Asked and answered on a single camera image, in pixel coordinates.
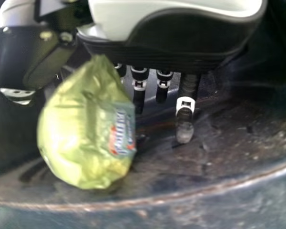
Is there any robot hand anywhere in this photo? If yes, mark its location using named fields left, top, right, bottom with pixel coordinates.
left=0, top=0, right=270, bottom=144

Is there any yellow-green biscuit packet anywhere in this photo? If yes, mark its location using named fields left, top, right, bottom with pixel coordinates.
left=37, top=55, right=137, bottom=190

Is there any black oven with glass door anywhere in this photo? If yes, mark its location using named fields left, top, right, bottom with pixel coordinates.
left=0, top=0, right=286, bottom=229

